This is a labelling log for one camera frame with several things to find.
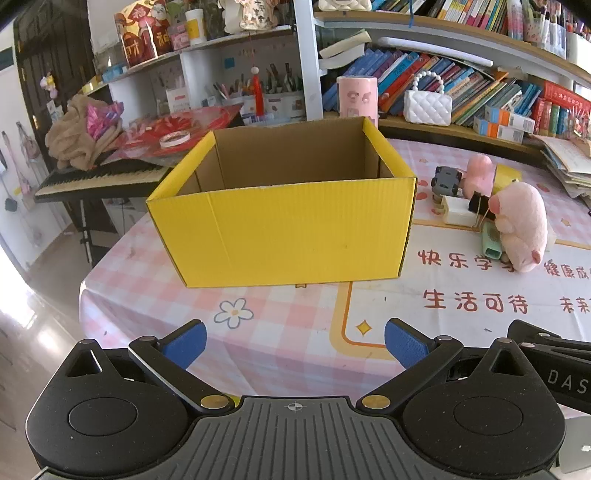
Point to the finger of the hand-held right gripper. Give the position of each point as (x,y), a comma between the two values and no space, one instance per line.
(528,348)
(545,333)

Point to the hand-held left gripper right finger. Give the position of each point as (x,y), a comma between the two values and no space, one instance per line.
(406,344)

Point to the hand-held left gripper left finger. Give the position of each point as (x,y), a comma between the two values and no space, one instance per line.
(184,344)

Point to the pink pig plush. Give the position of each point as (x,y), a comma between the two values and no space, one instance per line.
(519,221)

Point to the white charger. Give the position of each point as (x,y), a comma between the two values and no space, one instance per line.
(457,210)

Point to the black binder clip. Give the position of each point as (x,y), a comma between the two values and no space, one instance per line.
(478,203)

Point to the yellow cardboard box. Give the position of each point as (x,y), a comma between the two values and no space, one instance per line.
(286,235)

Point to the grey toy car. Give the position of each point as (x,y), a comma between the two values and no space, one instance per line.
(447,180)

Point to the pink duck plush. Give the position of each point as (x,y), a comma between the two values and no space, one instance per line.
(478,173)

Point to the grey flat device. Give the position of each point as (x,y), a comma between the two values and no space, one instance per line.
(577,443)

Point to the pink checked printed tablecloth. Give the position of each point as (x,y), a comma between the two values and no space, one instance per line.
(277,323)

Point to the black keyboard stand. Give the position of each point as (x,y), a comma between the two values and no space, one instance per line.
(94,230)

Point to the stack of open books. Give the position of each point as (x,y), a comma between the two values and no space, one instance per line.
(568,161)

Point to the black electronic keyboard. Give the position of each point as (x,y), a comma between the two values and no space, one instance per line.
(92,177)

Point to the tape roll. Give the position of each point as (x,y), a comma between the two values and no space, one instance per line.
(174,138)

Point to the colourful paper flower card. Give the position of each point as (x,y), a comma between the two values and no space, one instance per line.
(582,122)

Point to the red paper decoration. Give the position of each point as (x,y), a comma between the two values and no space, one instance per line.
(203,120)

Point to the white quilted handbag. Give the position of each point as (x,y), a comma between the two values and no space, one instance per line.
(427,108)

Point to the pink shiny wrapping paper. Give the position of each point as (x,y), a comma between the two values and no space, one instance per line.
(104,120)

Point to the beige cloth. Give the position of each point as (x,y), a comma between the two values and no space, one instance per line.
(69,134)

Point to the red thick dictionary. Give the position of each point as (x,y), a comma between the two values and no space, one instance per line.
(568,94)

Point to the pink printed tin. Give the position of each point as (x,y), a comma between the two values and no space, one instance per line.
(358,99)

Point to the red tassel ornament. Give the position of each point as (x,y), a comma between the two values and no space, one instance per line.
(257,94)

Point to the white desk organizer with pens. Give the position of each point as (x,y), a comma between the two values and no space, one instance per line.
(281,99)

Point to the row of colourful books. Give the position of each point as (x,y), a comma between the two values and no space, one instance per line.
(461,83)

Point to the white storage tub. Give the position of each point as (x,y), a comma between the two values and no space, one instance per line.
(579,48)

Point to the white bookshelf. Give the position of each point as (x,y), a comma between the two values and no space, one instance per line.
(307,69)

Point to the cream-paged thick book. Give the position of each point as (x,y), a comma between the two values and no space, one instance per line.
(344,48)

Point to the white flat board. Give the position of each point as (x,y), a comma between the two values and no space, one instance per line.
(429,42)

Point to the red couple figure decoration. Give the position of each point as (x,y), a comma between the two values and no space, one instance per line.
(141,37)

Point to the row of marker pens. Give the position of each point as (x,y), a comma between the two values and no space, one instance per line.
(535,23)

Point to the white cup yellow label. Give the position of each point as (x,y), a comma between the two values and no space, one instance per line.
(195,27)

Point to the dark wooden door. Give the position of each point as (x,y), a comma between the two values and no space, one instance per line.
(51,46)

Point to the row of slim bright books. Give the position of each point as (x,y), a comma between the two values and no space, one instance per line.
(461,11)

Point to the paper doll decoration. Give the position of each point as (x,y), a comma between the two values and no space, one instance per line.
(247,16)

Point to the cream quilted handbag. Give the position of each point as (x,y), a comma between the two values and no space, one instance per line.
(344,4)

